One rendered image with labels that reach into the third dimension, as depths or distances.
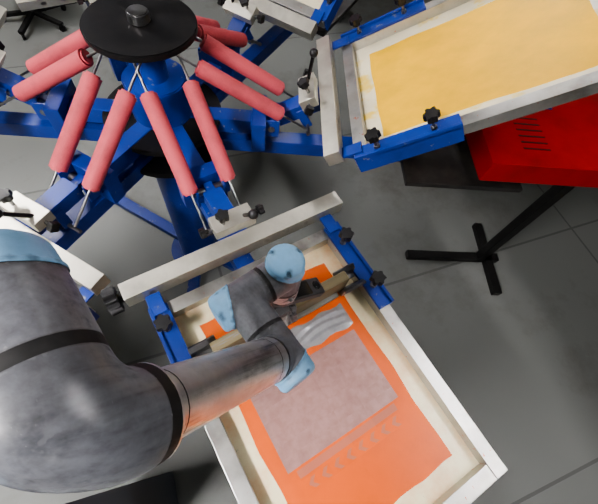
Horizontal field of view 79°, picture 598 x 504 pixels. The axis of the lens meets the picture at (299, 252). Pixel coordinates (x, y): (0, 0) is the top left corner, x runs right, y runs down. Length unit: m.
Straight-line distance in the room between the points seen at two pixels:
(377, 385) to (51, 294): 0.86
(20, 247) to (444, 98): 1.13
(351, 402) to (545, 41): 1.13
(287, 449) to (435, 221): 1.96
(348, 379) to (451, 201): 1.96
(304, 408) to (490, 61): 1.12
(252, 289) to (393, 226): 1.90
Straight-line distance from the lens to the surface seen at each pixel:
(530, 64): 1.31
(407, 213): 2.59
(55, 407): 0.32
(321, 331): 1.05
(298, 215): 1.11
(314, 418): 1.02
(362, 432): 1.04
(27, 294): 0.36
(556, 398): 2.56
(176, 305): 1.05
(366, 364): 1.07
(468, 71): 1.33
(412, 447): 1.08
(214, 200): 1.14
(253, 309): 0.65
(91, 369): 0.33
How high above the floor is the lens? 1.96
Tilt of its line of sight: 61 degrees down
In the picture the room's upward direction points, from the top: 13 degrees clockwise
